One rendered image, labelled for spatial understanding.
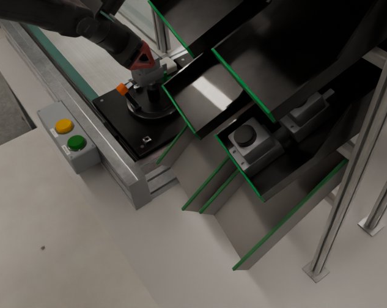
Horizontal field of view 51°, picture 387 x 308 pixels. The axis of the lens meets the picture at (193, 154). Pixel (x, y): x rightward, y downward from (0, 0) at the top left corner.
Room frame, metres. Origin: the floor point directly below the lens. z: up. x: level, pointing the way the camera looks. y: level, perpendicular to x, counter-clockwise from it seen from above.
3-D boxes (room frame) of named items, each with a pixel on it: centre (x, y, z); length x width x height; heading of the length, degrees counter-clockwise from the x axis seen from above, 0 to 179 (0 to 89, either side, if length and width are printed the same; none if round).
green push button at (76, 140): (0.66, 0.27, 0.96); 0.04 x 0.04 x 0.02
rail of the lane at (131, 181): (0.92, 0.36, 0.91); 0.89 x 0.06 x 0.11; 31
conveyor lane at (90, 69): (1.03, 0.22, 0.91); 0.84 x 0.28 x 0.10; 31
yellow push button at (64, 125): (0.72, 0.31, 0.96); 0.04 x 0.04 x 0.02
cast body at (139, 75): (0.77, 0.08, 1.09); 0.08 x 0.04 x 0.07; 122
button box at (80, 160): (0.72, 0.31, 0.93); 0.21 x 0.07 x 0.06; 31
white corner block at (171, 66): (0.90, 0.05, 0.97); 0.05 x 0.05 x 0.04; 31
